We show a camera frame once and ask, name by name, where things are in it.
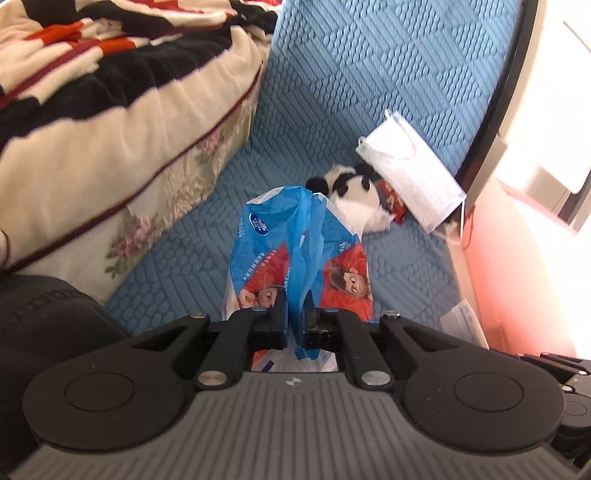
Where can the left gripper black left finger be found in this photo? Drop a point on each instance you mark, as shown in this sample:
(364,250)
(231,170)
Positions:
(231,344)

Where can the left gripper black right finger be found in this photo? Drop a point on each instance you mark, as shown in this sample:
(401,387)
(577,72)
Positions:
(344,334)

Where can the blue red tissue pack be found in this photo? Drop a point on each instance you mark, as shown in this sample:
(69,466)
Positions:
(295,251)

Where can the panda plush toy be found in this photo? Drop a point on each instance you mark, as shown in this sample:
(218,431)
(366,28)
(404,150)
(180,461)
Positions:
(353,192)

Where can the white paper sheet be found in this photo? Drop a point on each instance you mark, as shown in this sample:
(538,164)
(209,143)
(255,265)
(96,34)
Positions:
(462,322)

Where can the red printed packet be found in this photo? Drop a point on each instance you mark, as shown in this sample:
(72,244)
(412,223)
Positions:
(391,201)

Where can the floral beige cushion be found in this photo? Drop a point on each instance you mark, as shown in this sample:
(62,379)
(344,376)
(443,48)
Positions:
(97,261)

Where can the white blue face mask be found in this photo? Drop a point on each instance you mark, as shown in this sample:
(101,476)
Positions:
(403,158)

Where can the beige plastic folding stool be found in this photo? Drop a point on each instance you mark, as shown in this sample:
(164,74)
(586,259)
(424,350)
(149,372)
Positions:
(543,149)

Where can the blue quilted sofa cover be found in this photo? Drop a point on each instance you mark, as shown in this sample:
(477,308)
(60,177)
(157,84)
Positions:
(335,68)

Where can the striped beige black red blanket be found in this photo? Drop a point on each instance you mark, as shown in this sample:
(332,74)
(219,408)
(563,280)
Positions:
(99,97)

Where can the black sofa frame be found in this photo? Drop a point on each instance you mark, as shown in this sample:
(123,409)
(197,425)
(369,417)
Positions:
(490,143)

